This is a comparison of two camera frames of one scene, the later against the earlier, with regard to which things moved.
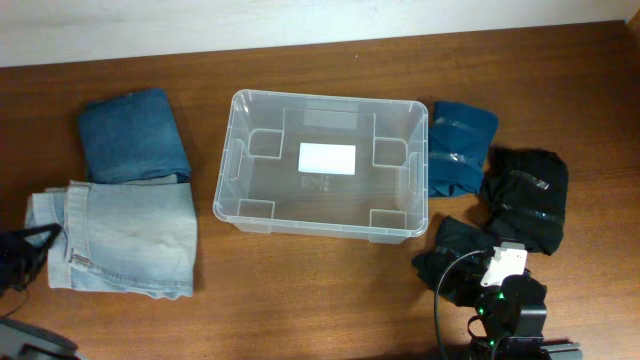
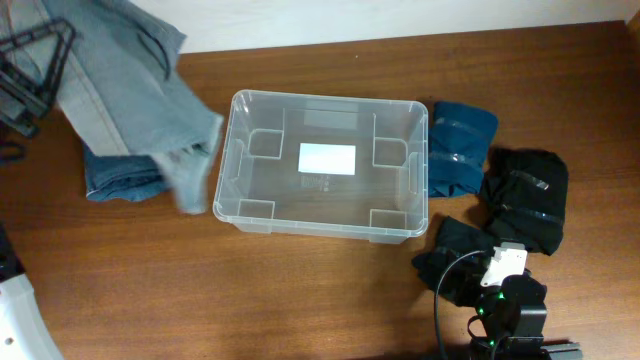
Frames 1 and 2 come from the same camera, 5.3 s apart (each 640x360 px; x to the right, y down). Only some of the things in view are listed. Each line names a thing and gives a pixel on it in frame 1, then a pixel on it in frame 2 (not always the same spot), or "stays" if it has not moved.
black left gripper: [25, 252] -> [30, 101]
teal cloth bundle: [459, 142] stays
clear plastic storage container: [324, 165] stays
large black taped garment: [525, 193] stays
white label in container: [330, 158] stays
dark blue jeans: [132, 135] -> [121, 176]
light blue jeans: [124, 237] -> [124, 91]
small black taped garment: [455, 262] stays
